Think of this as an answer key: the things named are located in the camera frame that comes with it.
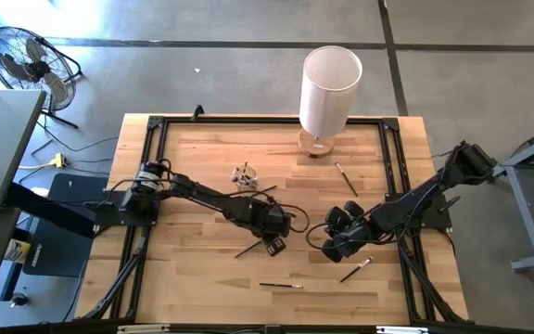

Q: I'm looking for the black support beam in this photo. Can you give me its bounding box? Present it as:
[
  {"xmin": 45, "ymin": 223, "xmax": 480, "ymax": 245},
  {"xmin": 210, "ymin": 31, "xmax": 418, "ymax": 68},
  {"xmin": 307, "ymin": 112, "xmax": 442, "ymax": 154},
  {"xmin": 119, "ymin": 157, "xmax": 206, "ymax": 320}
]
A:
[{"xmin": 5, "ymin": 183, "xmax": 99, "ymax": 240}]

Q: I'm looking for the slim black silver brush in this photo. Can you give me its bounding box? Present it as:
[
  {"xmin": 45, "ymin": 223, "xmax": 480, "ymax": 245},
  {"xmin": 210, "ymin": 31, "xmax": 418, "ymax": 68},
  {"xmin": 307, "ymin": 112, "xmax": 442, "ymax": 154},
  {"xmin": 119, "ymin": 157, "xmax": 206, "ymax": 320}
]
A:
[{"xmin": 258, "ymin": 281, "xmax": 305, "ymax": 290}]

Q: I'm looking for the grey metal table frame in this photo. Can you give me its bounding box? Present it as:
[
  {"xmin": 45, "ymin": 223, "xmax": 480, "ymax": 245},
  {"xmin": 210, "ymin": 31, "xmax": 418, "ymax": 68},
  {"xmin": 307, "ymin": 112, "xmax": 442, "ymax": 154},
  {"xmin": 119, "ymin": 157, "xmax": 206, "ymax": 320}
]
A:
[{"xmin": 493, "ymin": 118, "xmax": 534, "ymax": 273}]

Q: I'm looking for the black round knob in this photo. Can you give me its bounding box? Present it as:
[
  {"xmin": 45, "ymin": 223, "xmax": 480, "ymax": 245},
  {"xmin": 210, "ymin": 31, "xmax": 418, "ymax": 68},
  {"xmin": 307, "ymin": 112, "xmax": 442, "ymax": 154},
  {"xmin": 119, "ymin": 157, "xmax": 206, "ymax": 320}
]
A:
[{"xmin": 8, "ymin": 291, "xmax": 30, "ymax": 309}]

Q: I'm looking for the yellow power adapter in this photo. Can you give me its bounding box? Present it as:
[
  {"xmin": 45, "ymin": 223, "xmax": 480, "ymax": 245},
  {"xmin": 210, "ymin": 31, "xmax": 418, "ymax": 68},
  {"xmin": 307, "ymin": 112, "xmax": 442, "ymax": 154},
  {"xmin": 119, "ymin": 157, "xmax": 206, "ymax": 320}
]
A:
[{"xmin": 48, "ymin": 152, "xmax": 70, "ymax": 170}]

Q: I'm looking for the silver bracket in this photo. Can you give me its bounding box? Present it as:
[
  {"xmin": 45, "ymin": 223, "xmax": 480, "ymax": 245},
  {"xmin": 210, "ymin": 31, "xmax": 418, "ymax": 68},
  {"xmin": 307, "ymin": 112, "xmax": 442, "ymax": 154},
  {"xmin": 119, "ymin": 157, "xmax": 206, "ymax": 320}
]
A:
[
  {"xmin": 375, "ymin": 325, "xmax": 431, "ymax": 334},
  {"xmin": 117, "ymin": 324, "xmax": 172, "ymax": 334}
]

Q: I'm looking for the white shade wooden lamp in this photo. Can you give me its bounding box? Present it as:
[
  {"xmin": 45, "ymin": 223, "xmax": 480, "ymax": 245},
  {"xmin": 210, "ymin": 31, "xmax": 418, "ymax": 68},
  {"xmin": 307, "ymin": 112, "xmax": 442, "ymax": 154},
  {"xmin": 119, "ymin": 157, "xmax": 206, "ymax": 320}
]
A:
[{"xmin": 297, "ymin": 45, "xmax": 364, "ymax": 159}]

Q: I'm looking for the black floor cable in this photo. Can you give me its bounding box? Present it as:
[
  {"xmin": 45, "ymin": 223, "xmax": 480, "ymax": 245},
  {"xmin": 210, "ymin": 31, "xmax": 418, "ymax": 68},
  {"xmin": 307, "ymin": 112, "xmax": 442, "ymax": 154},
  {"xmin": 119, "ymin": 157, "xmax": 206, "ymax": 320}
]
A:
[{"xmin": 36, "ymin": 119, "xmax": 121, "ymax": 155}]

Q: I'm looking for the box with yellow label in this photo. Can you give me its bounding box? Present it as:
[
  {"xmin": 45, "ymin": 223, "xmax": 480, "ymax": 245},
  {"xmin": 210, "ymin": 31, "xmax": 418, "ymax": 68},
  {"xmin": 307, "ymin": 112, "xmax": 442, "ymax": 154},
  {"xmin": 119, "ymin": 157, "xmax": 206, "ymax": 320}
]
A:
[{"xmin": 2, "ymin": 238, "xmax": 32, "ymax": 266}]

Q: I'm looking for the black floor fan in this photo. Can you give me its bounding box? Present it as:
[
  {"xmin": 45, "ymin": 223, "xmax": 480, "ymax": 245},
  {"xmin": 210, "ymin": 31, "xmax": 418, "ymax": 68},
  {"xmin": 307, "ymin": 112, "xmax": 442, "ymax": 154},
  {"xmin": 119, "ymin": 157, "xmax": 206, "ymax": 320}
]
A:
[{"xmin": 0, "ymin": 26, "xmax": 84, "ymax": 130}]

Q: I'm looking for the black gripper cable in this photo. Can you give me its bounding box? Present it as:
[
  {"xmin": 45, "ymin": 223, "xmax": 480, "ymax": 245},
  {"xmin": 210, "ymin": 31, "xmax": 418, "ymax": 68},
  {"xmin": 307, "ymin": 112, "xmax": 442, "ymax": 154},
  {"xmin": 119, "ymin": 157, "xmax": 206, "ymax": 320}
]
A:
[
  {"xmin": 275, "ymin": 202, "xmax": 312, "ymax": 235},
  {"xmin": 305, "ymin": 221, "xmax": 343, "ymax": 252}
]

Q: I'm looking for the long thin black brush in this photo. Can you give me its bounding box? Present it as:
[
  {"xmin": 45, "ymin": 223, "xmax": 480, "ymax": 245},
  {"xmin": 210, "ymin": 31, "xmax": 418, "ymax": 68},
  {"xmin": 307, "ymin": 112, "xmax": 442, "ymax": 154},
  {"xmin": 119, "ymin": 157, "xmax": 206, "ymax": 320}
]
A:
[{"xmin": 334, "ymin": 161, "xmax": 360, "ymax": 199}]

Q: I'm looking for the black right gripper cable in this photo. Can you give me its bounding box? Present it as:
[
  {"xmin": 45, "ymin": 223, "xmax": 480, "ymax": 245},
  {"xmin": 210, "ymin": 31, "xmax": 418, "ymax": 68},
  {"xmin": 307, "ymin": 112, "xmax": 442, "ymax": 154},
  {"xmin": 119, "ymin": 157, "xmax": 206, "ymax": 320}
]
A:
[{"xmin": 305, "ymin": 221, "xmax": 343, "ymax": 252}]

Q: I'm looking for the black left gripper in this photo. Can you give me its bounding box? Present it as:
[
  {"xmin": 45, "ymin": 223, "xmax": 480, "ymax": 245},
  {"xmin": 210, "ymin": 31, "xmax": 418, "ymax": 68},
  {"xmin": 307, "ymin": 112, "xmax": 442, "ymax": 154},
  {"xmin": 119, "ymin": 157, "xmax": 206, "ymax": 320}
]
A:
[{"xmin": 247, "ymin": 198, "xmax": 292, "ymax": 258}]

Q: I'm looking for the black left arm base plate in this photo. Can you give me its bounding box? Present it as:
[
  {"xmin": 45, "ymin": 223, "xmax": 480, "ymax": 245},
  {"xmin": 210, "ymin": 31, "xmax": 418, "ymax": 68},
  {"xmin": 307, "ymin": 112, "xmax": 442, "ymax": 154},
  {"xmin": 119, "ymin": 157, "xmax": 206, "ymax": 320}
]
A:
[{"xmin": 94, "ymin": 187, "xmax": 160, "ymax": 228}]

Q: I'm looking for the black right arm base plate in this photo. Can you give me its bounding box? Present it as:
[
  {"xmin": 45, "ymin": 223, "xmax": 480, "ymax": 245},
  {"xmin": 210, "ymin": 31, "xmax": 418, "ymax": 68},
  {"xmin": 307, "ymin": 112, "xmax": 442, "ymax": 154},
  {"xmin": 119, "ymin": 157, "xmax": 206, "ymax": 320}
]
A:
[{"xmin": 389, "ymin": 193, "xmax": 453, "ymax": 231}]

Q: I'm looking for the black plastic case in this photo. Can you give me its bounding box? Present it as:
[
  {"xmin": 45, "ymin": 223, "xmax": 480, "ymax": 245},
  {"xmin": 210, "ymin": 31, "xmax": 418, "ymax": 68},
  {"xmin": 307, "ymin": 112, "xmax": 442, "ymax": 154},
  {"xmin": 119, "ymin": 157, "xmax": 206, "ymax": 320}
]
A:
[{"xmin": 22, "ymin": 173, "xmax": 110, "ymax": 278}]

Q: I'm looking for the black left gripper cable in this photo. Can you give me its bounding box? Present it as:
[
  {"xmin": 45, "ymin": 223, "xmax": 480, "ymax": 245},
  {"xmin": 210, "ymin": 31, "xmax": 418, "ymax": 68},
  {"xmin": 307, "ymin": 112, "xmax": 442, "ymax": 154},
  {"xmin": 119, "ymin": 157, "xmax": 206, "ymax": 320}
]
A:
[{"xmin": 275, "ymin": 202, "xmax": 312, "ymax": 235}]

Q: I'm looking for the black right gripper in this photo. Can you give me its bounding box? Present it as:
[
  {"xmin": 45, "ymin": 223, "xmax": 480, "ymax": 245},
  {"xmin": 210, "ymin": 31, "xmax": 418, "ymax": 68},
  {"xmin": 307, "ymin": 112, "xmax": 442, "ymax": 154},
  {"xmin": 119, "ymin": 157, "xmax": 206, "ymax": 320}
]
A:
[{"xmin": 320, "ymin": 199, "xmax": 375, "ymax": 263}]

